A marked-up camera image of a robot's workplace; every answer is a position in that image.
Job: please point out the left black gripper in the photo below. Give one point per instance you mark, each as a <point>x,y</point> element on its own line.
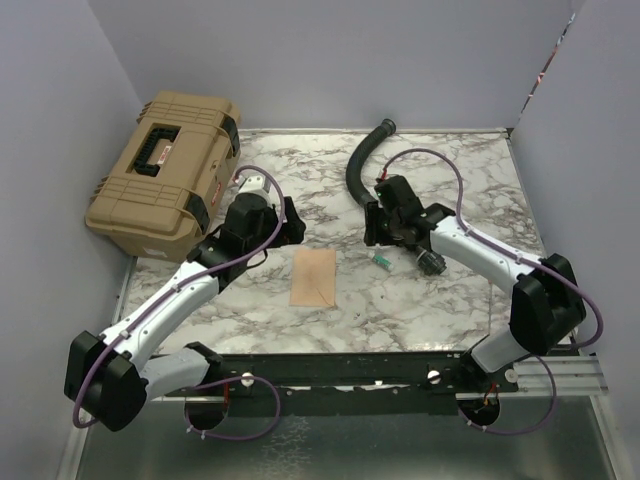
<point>290,233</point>

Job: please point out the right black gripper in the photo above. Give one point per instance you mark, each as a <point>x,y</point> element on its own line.
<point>372,234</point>

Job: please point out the green white glue stick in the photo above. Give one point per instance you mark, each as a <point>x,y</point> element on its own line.
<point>382,262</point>

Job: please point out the tan paper envelope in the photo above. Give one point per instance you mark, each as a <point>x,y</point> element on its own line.
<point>313,278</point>

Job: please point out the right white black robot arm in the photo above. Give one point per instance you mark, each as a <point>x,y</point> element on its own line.
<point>543,308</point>

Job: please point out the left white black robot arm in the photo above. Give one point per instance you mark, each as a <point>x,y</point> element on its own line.
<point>113,375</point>

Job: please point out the tan plastic tool case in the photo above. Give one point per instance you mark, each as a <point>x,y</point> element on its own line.
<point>163,193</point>

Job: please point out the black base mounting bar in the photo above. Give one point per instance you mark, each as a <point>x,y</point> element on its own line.
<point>349,384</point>

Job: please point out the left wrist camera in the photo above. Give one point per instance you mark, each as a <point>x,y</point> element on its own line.
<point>256,184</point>

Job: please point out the aluminium frame rail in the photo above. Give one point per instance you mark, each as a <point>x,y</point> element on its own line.
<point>573,375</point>

